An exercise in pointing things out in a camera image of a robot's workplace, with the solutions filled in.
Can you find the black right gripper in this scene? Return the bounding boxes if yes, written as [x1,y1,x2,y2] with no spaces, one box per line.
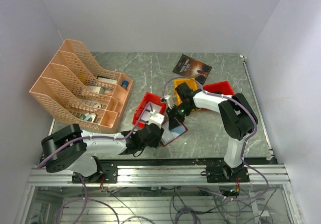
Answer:
[166,102,194,130]

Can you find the red leather card holder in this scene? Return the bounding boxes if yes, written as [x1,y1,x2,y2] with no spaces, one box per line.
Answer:
[160,121,188,146]

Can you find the white striped credit card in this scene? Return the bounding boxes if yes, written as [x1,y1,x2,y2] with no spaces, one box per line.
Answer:
[161,129,174,145]

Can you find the red plastic bin with cards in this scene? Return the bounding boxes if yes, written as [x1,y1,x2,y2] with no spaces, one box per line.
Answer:
[132,92,167,128]

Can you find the yellow plastic bin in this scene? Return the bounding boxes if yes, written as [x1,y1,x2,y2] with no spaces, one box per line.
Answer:
[174,78,198,105]

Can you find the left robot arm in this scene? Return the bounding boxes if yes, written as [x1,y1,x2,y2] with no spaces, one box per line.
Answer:
[38,124,164,182]

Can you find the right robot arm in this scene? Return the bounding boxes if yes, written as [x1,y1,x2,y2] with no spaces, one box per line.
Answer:
[163,82,258,182]

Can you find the dark booklet three days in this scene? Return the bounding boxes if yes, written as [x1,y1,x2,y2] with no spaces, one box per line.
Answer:
[173,54,212,85]

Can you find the blue capped bottle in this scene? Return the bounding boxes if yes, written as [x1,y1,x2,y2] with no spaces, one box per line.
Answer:
[122,80,129,89]

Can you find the peach plastic desk organizer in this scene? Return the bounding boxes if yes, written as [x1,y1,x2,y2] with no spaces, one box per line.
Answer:
[30,39,133,134]

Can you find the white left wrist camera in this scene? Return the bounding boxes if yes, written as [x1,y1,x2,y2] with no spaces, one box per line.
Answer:
[145,111,165,128]

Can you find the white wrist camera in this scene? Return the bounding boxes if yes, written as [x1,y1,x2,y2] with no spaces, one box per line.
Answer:
[145,111,165,128]
[161,95,176,109]

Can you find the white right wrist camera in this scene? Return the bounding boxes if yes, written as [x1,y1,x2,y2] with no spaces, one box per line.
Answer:
[161,95,176,109]

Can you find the aluminium mounting rail frame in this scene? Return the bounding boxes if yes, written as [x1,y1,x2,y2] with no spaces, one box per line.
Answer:
[17,158,303,223]

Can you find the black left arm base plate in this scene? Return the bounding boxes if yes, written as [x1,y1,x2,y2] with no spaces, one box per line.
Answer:
[83,163,118,184]

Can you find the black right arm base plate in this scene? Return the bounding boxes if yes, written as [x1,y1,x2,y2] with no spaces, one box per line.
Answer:
[200,158,250,183]

